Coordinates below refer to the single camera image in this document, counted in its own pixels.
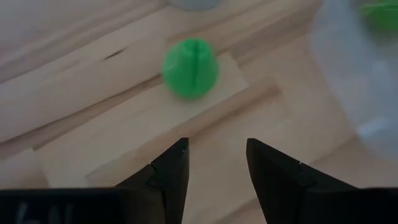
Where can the clear plastic tupperware container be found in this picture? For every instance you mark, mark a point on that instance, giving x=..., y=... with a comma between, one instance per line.
x=348, y=77

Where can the light green toy lime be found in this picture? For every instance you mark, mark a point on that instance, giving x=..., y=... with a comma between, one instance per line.
x=381, y=15

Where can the white round plant pot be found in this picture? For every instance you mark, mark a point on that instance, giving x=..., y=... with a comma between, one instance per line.
x=194, y=4

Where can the green toy pear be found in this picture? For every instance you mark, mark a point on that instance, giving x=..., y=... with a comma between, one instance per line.
x=183, y=71

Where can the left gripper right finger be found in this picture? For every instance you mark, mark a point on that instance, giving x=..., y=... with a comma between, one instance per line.
x=286, y=193

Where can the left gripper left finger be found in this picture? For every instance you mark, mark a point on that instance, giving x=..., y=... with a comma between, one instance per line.
x=168, y=186

